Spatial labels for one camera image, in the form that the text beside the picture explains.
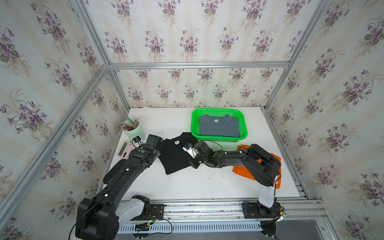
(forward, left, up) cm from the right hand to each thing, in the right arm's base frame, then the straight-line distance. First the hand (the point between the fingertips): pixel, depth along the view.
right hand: (189, 160), depth 92 cm
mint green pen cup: (+11, +32, +15) cm, 37 cm away
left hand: (-2, +20, +11) cm, 23 cm away
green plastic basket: (+38, -21, +3) cm, 44 cm away
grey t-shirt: (+26, -26, +2) cm, 37 cm away
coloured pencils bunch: (+18, +38, +12) cm, 44 cm away
